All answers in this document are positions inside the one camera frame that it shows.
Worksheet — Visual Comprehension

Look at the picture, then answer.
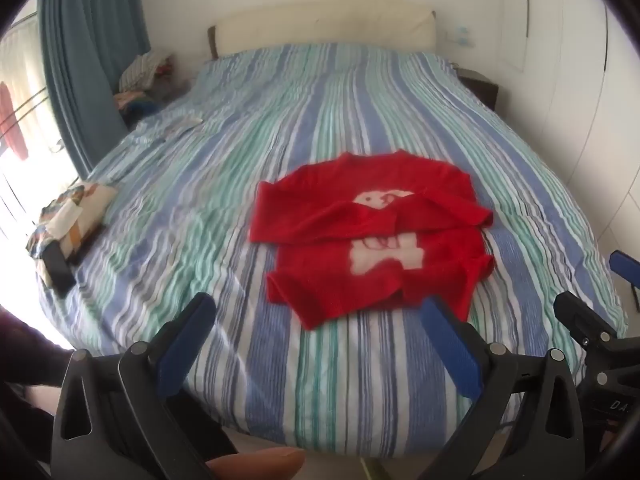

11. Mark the red hanging garment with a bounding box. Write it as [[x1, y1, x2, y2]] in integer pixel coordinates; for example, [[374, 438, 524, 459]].
[[0, 80, 29, 162]]

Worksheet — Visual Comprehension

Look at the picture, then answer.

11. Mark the person's left hand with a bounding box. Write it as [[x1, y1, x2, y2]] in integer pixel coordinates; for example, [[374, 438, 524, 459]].
[[206, 448, 307, 480]]

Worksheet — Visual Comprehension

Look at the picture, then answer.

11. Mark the person's dark clothing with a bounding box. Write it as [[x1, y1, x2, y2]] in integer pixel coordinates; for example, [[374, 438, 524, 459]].
[[0, 305, 72, 463]]

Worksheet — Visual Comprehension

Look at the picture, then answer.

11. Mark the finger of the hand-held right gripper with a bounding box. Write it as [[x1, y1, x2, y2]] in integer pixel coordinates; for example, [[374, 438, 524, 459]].
[[553, 290, 622, 357], [608, 250, 640, 312]]

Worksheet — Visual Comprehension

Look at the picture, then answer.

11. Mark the blue curtain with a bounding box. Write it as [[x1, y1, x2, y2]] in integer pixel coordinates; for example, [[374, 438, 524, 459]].
[[37, 0, 152, 177]]

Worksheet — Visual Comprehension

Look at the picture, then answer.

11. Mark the wall socket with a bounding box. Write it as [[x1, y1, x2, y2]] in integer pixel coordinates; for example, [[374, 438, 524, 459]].
[[447, 25, 474, 49]]

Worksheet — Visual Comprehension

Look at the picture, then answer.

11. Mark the white wardrobe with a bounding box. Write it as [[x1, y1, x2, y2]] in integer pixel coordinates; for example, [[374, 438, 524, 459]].
[[500, 0, 640, 266]]

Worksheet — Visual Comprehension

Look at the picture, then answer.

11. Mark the black flat box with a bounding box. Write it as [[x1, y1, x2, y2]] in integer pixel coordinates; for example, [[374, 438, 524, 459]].
[[42, 241, 77, 297]]

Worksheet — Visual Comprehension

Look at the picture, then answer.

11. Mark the patterned folded cloth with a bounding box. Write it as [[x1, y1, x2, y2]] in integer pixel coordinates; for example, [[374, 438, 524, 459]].
[[27, 180, 119, 267]]

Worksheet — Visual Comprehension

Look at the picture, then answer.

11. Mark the red sweater with white print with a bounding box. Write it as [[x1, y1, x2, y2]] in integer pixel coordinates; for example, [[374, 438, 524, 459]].
[[249, 149, 496, 332]]

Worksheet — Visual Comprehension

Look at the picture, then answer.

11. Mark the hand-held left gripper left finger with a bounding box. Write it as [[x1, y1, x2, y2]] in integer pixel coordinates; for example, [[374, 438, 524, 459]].
[[51, 291, 217, 480]]

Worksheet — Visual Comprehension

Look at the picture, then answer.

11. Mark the pile of mixed clothes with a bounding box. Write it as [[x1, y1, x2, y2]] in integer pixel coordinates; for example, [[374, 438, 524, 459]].
[[114, 49, 194, 117]]

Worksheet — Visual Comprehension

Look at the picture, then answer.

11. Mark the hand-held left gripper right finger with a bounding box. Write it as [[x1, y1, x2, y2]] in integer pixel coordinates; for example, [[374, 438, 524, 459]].
[[419, 296, 585, 480]]

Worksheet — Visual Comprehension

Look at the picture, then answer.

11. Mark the bed with striped cover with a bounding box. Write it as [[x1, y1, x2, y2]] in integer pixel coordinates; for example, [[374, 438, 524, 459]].
[[37, 42, 629, 459]]

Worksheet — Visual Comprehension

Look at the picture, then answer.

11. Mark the cream padded headboard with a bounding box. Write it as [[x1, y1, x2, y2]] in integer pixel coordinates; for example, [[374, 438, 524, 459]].
[[207, 0, 439, 62]]

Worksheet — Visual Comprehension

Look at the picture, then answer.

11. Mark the dark wooden nightstand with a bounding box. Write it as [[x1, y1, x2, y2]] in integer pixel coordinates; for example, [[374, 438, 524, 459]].
[[456, 67, 501, 112]]

